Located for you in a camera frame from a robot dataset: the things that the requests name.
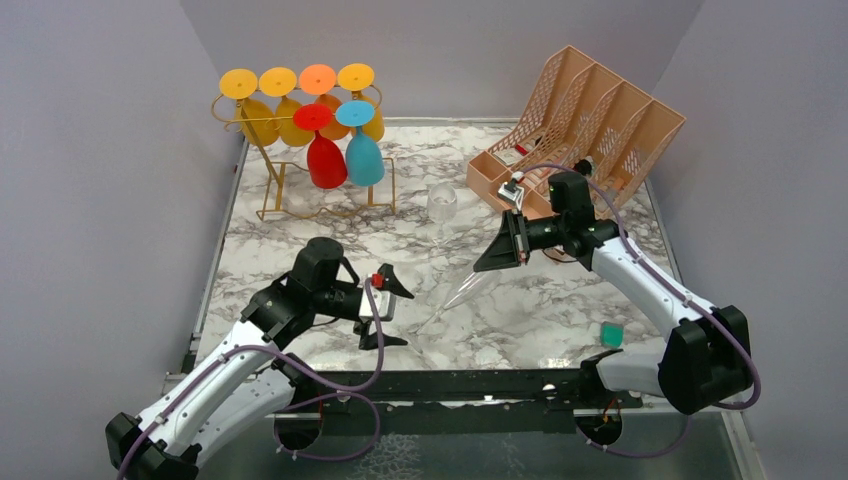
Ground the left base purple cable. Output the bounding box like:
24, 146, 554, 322
272, 390, 382, 464

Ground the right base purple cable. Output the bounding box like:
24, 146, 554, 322
572, 397, 690, 460

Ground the orange wine glass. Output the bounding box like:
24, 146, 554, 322
298, 64, 350, 140

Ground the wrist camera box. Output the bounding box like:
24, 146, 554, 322
355, 277, 397, 322
497, 171, 525, 212

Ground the yellow wine glass far left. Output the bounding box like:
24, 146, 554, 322
219, 68, 278, 147

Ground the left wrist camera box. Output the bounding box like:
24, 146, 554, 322
355, 277, 397, 322

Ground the clear wine glass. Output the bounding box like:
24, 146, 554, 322
413, 262, 501, 334
427, 183, 458, 244

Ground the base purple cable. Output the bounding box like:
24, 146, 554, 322
572, 397, 690, 460
272, 390, 382, 464

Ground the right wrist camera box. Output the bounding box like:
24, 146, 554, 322
497, 171, 525, 212

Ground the green small block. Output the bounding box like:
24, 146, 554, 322
600, 322, 625, 349

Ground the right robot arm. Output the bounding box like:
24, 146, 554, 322
473, 167, 762, 415

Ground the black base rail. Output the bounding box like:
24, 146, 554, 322
272, 360, 642, 436

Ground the yellow wine glass right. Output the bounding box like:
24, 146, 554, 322
335, 63, 385, 142

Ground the peach plastic file organizer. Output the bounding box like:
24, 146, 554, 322
466, 46, 686, 219

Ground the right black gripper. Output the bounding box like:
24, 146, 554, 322
474, 209, 567, 273

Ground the gold wire glass rack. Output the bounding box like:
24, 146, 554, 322
210, 82, 397, 223

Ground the blue wine glass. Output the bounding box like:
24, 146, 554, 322
345, 129, 385, 187

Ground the yellow wine glass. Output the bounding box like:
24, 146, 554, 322
259, 67, 314, 147
335, 63, 385, 142
219, 68, 278, 147

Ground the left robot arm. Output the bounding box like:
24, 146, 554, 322
106, 237, 413, 479

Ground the red wine glass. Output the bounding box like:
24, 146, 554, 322
293, 104, 347, 189

